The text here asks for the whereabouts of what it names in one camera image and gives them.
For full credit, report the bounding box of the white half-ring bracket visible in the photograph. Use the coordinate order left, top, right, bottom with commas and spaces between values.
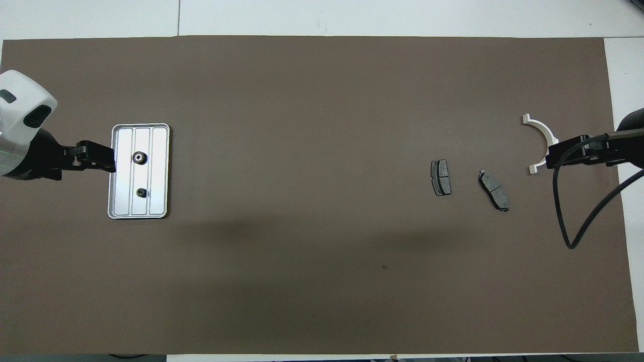
522, 114, 560, 175

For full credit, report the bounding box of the brown table mat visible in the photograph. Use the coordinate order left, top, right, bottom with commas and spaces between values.
0, 35, 639, 355

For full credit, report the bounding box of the dark rectangular brake pad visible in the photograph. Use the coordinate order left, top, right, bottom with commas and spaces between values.
431, 159, 452, 197

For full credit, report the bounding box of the dark curved brake pad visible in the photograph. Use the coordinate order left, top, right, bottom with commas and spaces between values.
478, 169, 510, 212

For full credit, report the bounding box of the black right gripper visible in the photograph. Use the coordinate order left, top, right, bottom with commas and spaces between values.
546, 108, 644, 169

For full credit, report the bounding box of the silver metal tray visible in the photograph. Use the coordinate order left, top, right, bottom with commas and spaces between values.
107, 123, 171, 220

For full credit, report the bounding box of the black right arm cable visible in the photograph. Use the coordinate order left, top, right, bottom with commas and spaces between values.
552, 130, 644, 249

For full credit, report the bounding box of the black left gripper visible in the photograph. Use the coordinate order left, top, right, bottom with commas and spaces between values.
10, 129, 117, 180

